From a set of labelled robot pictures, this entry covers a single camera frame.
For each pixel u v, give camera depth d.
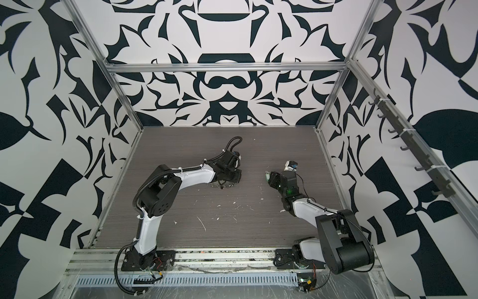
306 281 0.71
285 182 0.68
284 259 0.74
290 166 0.81
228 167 0.79
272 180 0.82
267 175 0.99
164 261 0.73
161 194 0.53
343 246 0.43
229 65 0.92
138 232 0.58
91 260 0.76
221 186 0.85
